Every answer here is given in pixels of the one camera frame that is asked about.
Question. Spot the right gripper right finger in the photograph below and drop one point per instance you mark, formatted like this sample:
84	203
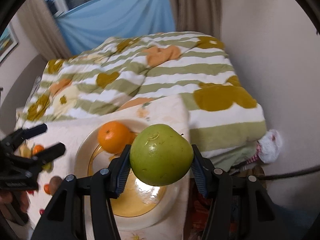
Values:
257	215

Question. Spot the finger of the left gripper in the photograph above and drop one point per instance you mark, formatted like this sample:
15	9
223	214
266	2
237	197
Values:
47	152
13	141

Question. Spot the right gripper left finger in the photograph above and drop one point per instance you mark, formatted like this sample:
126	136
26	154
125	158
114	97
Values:
64	216

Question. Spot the large orange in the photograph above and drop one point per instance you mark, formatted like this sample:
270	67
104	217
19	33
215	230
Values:
113	136

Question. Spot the large green apple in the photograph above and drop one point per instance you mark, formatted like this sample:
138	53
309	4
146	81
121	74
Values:
160	156

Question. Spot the red yellow apple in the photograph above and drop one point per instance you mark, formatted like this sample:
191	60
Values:
25	151

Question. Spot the small green apple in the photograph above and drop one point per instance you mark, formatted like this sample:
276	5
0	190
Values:
48	167

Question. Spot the brown kiwi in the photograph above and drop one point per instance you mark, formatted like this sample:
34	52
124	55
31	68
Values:
54	184

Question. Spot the small tangerine at centre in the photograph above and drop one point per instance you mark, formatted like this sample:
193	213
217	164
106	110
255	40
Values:
37	149

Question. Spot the small tangerine near kiwi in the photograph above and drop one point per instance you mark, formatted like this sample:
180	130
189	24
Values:
46	188

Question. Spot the grey bed headboard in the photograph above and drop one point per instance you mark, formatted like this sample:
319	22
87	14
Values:
20	92

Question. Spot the cream cartoon plate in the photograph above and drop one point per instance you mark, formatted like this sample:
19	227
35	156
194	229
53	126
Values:
140	206

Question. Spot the white plastic bag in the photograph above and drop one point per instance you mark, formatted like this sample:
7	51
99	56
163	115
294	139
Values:
268	148

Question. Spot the green striped floral blanket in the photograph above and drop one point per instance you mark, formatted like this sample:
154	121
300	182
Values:
225	121

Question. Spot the framed houses picture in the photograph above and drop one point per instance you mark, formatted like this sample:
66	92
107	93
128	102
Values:
9	41

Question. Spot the floral white tablecloth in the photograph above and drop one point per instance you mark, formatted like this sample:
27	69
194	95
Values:
169	111

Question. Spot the left beige curtain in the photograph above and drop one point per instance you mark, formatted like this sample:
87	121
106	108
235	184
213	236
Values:
41	29

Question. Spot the beige curtain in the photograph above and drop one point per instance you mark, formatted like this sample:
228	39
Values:
198	15
41	29

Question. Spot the blue cloth under window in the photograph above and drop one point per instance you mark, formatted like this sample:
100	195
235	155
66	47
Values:
89	25

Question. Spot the right beige curtain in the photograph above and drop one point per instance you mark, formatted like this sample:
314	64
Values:
198	15

